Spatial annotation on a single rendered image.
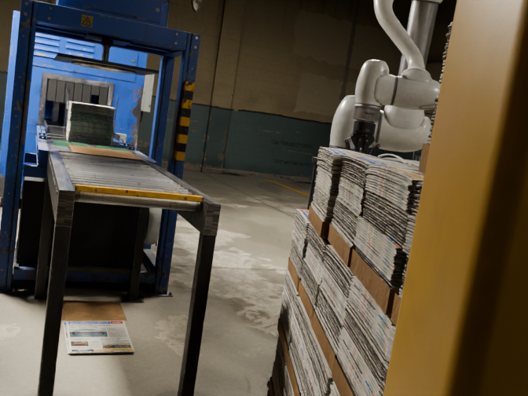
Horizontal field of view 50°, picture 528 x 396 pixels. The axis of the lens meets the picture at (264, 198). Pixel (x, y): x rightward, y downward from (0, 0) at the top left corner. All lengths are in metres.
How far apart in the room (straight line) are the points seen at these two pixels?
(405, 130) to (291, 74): 9.51
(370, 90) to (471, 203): 1.74
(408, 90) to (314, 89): 10.04
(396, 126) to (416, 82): 0.36
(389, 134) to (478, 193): 2.08
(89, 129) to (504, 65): 3.83
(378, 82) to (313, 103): 10.03
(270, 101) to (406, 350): 11.33
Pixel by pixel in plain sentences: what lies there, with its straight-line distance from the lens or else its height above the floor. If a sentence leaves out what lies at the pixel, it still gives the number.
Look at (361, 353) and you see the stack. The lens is 1.08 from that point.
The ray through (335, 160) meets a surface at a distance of 1.47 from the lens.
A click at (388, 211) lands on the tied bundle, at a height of 0.99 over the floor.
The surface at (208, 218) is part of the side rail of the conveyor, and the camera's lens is 2.05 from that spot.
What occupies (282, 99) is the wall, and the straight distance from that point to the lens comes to 11.70.
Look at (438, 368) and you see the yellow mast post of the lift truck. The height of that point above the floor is 1.01.
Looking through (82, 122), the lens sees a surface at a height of 0.93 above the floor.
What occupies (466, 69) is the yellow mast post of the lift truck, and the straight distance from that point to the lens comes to 0.29.
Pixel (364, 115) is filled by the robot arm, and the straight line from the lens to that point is 1.99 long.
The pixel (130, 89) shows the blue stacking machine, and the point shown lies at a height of 1.23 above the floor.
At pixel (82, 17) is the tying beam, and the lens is 3.30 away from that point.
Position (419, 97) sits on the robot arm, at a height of 1.27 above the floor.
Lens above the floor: 1.10
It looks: 7 degrees down
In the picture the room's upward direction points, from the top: 9 degrees clockwise
